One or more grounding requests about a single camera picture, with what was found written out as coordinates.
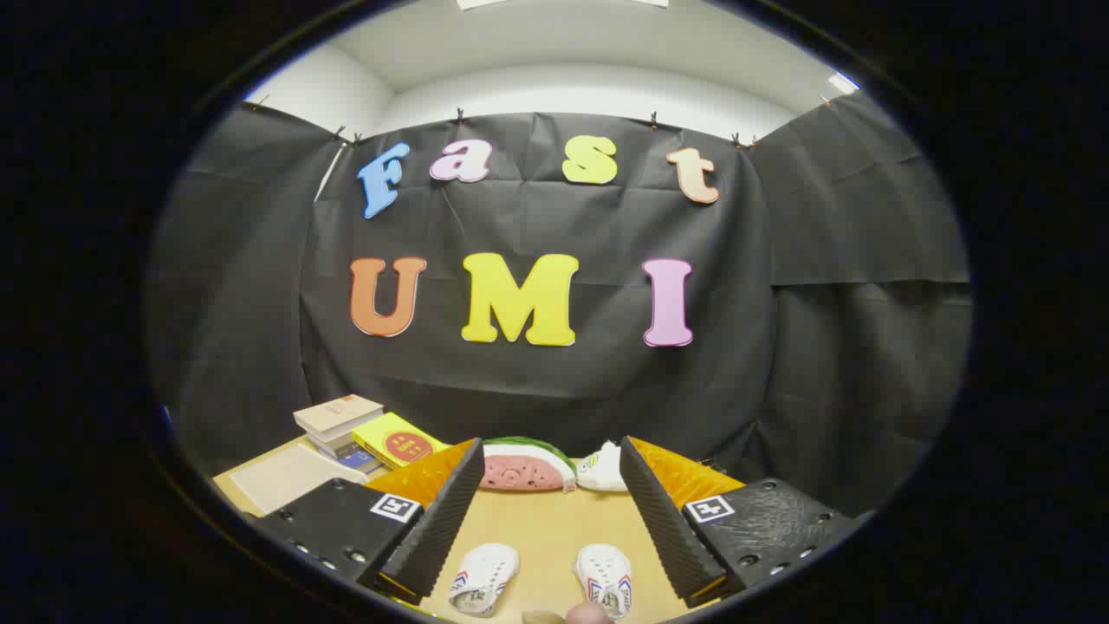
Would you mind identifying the beige book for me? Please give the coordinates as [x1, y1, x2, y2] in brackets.
[293, 394, 385, 443]

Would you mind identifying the cream fabric storage box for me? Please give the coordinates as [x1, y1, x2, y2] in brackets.
[230, 444, 369, 517]

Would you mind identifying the grey book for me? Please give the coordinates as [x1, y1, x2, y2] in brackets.
[305, 429, 365, 460]

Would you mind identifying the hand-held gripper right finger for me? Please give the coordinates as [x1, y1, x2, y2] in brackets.
[619, 436, 872, 608]

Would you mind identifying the blue book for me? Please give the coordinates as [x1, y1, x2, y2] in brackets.
[334, 446, 386, 476]

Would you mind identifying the white plush toy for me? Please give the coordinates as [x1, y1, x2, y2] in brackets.
[574, 440, 629, 493]

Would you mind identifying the yellow book with red circle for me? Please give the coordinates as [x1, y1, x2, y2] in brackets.
[351, 412, 451, 471]

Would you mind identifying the watermelon slice plush toy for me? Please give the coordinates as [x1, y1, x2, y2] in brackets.
[479, 436, 578, 493]

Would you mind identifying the white canvas shoe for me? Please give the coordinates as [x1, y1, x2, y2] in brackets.
[574, 543, 634, 619]
[447, 543, 521, 618]

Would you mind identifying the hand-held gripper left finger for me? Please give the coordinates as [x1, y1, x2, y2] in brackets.
[251, 438, 486, 608]

